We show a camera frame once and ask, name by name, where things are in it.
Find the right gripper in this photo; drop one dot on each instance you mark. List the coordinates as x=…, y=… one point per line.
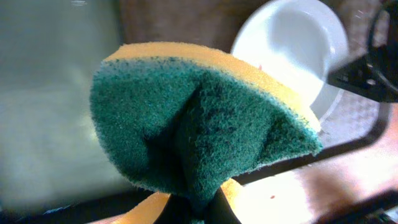
x=373, y=76

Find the small black water tray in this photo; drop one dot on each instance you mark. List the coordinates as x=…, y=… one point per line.
x=53, y=169

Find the green and yellow sponge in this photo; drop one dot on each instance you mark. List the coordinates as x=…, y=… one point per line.
x=183, y=119

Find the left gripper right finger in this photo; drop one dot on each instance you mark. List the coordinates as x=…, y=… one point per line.
x=218, y=211

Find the large brown tray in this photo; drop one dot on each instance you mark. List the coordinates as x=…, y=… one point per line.
x=352, y=123

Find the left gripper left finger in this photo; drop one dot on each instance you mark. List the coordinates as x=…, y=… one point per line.
x=177, y=210

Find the white plate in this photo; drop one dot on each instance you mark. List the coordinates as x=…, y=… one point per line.
x=297, y=42

